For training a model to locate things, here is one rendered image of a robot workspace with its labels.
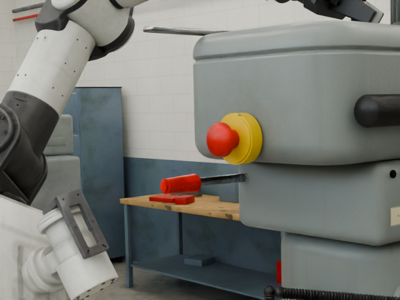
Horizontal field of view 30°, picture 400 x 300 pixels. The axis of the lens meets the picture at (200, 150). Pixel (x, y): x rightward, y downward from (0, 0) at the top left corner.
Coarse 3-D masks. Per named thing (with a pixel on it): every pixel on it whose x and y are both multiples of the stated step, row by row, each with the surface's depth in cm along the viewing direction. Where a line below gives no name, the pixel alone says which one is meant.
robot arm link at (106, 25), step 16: (96, 0) 117; (112, 0) 119; (128, 0) 118; (144, 0) 119; (80, 16) 117; (96, 16) 118; (112, 16) 120; (128, 16) 123; (96, 32) 120; (112, 32) 121; (128, 32) 123; (112, 48) 123
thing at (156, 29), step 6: (144, 30) 91; (150, 30) 90; (156, 30) 90; (162, 30) 91; (168, 30) 91; (174, 30) 92; (180, 30) 93; (186, 30) 93; (192, 30) 94; (198, 30) 95; (204, 30) 96; (210, 30) 96; (216, 30) 97; (222, 30) 98
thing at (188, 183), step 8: (184, 176) 94; (192, 176) 95; (216, 176) 98; (224, 176) 99; (232, 176) 100; (240, 176) 101; (160, 184) 93; (168, 184) 92; (176, 184) 93; (184, 184) 93; (192, 184) 94; (200, 184) 95; (208, 184) 97; (216, 184) 98; (168, 192) 92; (176, 192) 93; (184, 192) 94
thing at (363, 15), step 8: (336, 0) 100; (344, 0) 100; (352, 0) 100; (360, 0) 99; (336, 8) 101; (344, 8) 100; (352, 8) 100; (360, 8) 99; (368, 8) 98; (352, 16) 100; (360, 16) 99; (368, 16) 98
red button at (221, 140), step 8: (216, 128) 84; (224, 128) 84; (208, 136) 85; (216, 136) 84; (224, 136) 83; (232, 136) 84; (208, 144) 85; (216, 144) 84; (224, 144) 83; (232, 144) 84; (216, 152) 84; (224, 152) 84
